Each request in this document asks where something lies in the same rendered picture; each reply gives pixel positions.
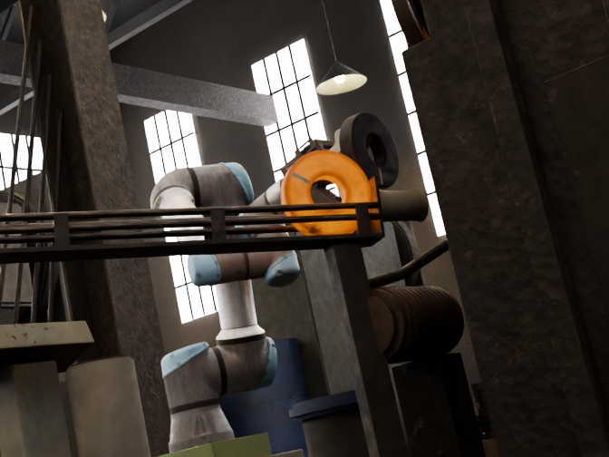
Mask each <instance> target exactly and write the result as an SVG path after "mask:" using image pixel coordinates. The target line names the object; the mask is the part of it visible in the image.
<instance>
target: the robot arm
mask: <svg viewBox="0 0 609 457"><path fill-rule="evenodd" d="M339 134H340V129H339V130H337V131H336V132H335V134H334V137H335V144H334V143H333V141H332V140H330V141H328V140H320V139H314V140H313V138H312V137H311V138H310V139H309V140H307V141H306V142H305V143H304V144H303V145H301V146H300V147H299V148H298V149H297V150H296V151H294V154H295V156H294V157H293V158H292V159H291V160H290V161H289V162H288V163H287V164H286V165H284V166H283V167H282V168H281V169H280V171H281V173H282V175H283V177H285V175H286V173H287V172H288V170H289V169H290V168H291V167H292V166H293V164H294V163H295V162H296V161H297V160H298V159H300V158H301V157H302V156H304V155H305V154H307V153H309V152H312V151H336V152H339V153H341V150H340V143H339ZM307 143H309V144H307ZM306 144H307V145H306ZM305 145H306V146H305ZM303 147H304V148H303ZM302 148H303V149H302ZM301 149H302V150H301ZM300 150H301V151H300ZM283 179H284V178H281V179H280V180H278V181H277V182H276V183H275V184H274V185H272V186H271V187H270V188H269V189H268V190H267V191H266V192H264V193H263V194H262V195H261V196H260V197H259V198H257V199H256V200H255V201H254V200H253V198H254V192H253V188H252V184H251V181H250V178H249V177H248V175H247V172H246V171H245V169H244V168H243V167H242V166H241V165H240V164H238V163H235V162H230V163H223V162H220V163H219V164H211V165H204V166H196V167H188V168H178V169H175V170H172V171H170V172H168V173H166V174H165V175H164V176H163V177H161V178H160V179H159V181H158V182H157V183H156V185H155V186H154V188H153V191H152V192H151V196H150V206H151V208H152V209H178V208H205V207H234V206H261V205H282V202H281V186H282V182H283ZM329 185H333V183H332V182H331V181H329V180H317V181H315V182H314V183H313V184H312V187H311V191H310V192H311V198H312V200H313V202H315V203H342V198H341V197H339V196H338V195H336V194H335V193H333V192H331V191H330V190H329V189H327V186H329ZM268 237H289V235H288V233H287V232H286V233H264V234H242V235H227V238H268ZM187 267H188V275H189V277H190V281H191V283H192V284H193V285H194V286H196V287H206V286H209V287H213V286H215V288H216V294H217V306H218V312H219V319H220V325H221V331H220V333H219V334H218V336H217V338H216V339H217V346H215V347H210V348H209V345H208V343H207V342H202V343H197V344H194V345H189V346H186V347H183V348H181V349H179V350H176V351H174V352H172V353H169V354H167V355H165V356H164V357H163V358H162V360H161V369H162V378H163V380H164V384H165V389H166V395H167V399H168V404H169V412H170V418H171V424H170V436H169V453H173V452H179V451H182V450H186V449H189V448H193V447H197V446H200V445H204V444H208V443H210V442H221V441H225V440H230V439H235V435H234V432H233V430H232V429H231V427H230V425H229V423H228V421H227V418H226V416H225V415H224V414H223V412H222V410H221V407H220V403H219V398H218V397H219V396H225V395H230V394H238V393H243V392H247V391H255V390H257V389H259V388H263V387H267V386H269V385H270V384H271V383H273V381H274V380H275V377H276V369H277V354H276V348H275V343H274V341H273V340H272V339H271V338H270V337H267V336H266V334H265V330H263V329H262V328H261V327H260V326H258V324H257V322H256V310H255V304H254V298H253V291H252V285H251V279H256V278H261V277H263V278H264V280H265V281H266V283H267V284H268V285H269V286H270V287H285V286H288V285H290V284H292V283H293V282H295V281H296V280H297V279H298V277H299V276H300V267H299V265H298V261H297V255H296V253H295V251H294V250H290V251H271V252H251V253H231V254H217V255H192V256H188V259H187Z"/></svg>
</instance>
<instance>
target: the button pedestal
mask: <svg viewBox="0 0 609 457"><path fill-rule="evenodd" d="M93 343H94V340H93V337H92V334H91V332H90V329H89V327H88V326H87V324H86V322H85V321H71V322H52V323H33V324H15V325H0V449H1V455H2V457H72V456H71V450H70V444H69V438H68V433H67V427H66V421H65V416H64V410H63V399H62V394H61V388H60V383H59V377H58V373H64V372H65V371H66V370H67V369H68V366H70V365H72V364H73V363H74V362H75V361H76V360H77V359H78V358H79V357H80V356H81V355H82V354H83V353H84V352H85V351H86V350H87V349H88V348H89V347H90V346H91V345H92V344H93Z"/></svg>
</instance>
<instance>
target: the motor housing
mask: <svg viewBox="0 0 609 457"><path fill-rule="evenodd" d="M371 291H372V297H367V301H368V305H369V309H370V313H371V318H372V325H373V329H374V333H375V337H376V341H377V346H378V349H379V354H382V353H385V354H386V358H387V362H388V364H396V363H403V362H409V363H405V364H401V365H395V366H393V367H392V368H391V370H392V374H393V379H394V383H395V386H396V391H397V395H398V399H399V403H400V407H401V414H402V419H403V422H404V426H405V431H406V434H407V438H408V443H409V446H410V451H411V457H486V454H485V451H484V447H483V443H482V440H481V436H480V431H479V425H478V421H477V417H476V414H475V410H474V405H473V402H472V398H471V394H470V390H469V384H468V380H467V376H466V372H465V368H464V364H463V361H462V357H461V353H459V352H457V353H450V354H448V352H449V351H451V350H452V349H453V348H454V347H455V346H456V345H457V344H458V343H459V340H460V339H461V337H462V333H463V329H464V317H463V313H462V310H461V307H460V305H459V302H458V301H457V299H456V298H455V297H454V296H453V295H452V294H450V293H449V292H447V291H445V290H443V289H442V288H439V287H434V286H420V287H371ZM411 361H412V362H411Z"/></svg>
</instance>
